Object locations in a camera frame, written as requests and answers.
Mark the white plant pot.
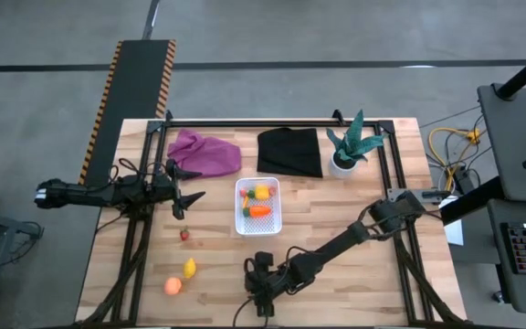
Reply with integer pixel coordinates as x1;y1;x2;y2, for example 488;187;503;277
329;150;360;179

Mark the grey cart with pole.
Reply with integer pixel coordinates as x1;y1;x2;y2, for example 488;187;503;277
476;81;526;205

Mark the yellow toy lemon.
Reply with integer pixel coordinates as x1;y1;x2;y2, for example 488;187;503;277
182;257;198;280

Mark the black metal rig frame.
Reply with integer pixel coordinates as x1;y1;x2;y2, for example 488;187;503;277
75;109;469;328

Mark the orange pink toy peach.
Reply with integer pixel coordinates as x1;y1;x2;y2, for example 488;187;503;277
163;276;184;297

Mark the white paper sheet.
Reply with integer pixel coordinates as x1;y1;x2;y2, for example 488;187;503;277
438;195;466;247

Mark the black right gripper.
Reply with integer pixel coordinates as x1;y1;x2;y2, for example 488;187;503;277
243;267;279;319

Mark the black hazard-striped floor ramp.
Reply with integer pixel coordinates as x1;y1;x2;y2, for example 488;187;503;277
78;39;177;186

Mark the yellow cable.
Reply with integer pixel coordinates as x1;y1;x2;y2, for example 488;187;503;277
428;127;482;193

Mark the black power strip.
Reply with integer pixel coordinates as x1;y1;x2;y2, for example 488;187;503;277
453;164;475;194

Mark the black folded cloth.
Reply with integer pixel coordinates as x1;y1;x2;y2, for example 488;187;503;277
256;127;324;179

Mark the large orange toy carrot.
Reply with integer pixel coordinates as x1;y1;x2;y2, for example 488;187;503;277
242;205;273;219

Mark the grey desk with keyboard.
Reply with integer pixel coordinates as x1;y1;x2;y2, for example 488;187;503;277
486;198;526;317

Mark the black slanted bar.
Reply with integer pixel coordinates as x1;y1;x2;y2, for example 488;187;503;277
439;175;504;226

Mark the green snake plant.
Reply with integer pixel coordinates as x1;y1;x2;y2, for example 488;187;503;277
325;109;385;164

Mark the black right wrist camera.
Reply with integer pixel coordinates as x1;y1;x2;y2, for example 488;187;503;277
254;250;274;271

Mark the purple cloth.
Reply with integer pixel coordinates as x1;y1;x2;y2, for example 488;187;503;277
166;128;243;178

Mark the grey metal bracket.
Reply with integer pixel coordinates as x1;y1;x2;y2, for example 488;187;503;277
386;186;452;203

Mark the black slanted pole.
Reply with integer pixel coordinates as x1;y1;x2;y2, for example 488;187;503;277
494;43;526;101

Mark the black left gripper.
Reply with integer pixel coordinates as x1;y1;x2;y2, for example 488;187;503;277
150;158;207;221

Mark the white perforated plastic basket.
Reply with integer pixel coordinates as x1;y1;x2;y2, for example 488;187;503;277
234;176;284;238

